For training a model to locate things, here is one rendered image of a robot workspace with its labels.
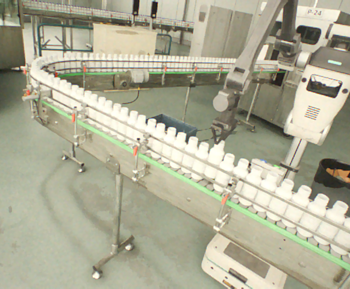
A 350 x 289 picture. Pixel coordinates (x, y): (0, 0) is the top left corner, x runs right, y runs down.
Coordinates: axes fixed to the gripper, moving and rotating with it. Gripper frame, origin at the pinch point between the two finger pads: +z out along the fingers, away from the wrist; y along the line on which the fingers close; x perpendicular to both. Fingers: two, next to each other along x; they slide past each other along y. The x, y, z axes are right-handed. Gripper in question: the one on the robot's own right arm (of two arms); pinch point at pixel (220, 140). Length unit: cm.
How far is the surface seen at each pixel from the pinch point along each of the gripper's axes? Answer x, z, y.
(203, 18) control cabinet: -317, -55, -530
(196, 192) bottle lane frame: -1.8, 24.8, 5.4
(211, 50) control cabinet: -291, 15, -563
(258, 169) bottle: 17.7, 5.0, -0.5
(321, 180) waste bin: 49, 60, -145
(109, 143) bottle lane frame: -56, 24, 5
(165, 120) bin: -65, 27, -57
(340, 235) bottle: 51, 13, 2
